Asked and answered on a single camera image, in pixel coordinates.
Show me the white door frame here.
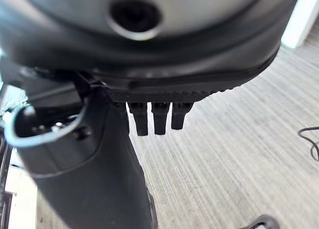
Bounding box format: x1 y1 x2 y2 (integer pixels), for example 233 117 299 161
281 0 319 49

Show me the black cable on floor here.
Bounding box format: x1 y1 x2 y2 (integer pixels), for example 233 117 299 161
298 126 319 162

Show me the grey wire loop at thumb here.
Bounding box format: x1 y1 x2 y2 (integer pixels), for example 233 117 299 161
4 72 88 146

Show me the dark robot foot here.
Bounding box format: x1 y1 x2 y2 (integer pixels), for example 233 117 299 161
248 214 281 229

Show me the white low cabinet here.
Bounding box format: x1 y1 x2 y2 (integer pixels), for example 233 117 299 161
4 168 38 199

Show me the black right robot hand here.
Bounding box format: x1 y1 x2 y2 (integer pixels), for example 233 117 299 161
0 0 301 229

